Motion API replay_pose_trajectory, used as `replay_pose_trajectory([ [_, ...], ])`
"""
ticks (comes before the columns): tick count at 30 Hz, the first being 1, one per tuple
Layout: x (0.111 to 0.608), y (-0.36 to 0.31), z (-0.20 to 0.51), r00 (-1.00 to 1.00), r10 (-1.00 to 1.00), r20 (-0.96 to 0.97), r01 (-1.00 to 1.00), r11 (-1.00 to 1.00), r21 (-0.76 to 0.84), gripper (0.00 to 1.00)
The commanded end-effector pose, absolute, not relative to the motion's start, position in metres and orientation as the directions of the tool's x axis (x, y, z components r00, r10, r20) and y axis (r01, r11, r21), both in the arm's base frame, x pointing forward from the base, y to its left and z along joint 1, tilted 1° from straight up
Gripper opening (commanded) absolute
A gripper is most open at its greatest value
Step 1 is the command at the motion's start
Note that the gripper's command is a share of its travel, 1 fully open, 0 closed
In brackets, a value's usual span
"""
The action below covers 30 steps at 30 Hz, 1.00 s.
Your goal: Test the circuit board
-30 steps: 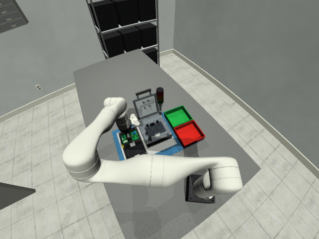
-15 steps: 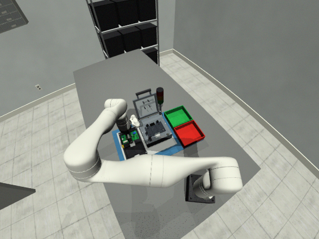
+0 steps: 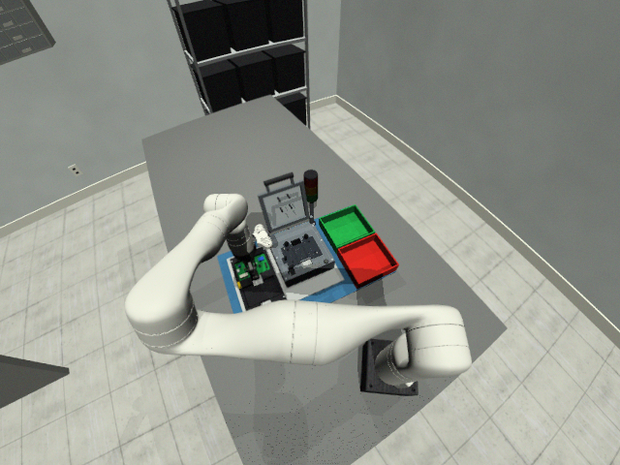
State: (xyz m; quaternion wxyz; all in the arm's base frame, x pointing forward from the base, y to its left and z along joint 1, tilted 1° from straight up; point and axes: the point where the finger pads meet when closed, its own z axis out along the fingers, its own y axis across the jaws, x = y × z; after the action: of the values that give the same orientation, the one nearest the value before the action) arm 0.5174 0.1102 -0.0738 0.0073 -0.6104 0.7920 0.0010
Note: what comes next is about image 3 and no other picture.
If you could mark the red bin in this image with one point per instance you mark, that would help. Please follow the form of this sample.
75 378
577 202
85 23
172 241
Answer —
368 257

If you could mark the green bin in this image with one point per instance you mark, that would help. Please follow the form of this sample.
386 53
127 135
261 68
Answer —
344 227

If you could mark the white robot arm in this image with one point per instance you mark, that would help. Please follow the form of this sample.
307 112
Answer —
162 312

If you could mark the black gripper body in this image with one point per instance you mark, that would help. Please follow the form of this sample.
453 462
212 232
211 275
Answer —
247 258

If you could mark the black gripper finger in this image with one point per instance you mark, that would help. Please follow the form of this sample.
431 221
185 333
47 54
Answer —
252 270

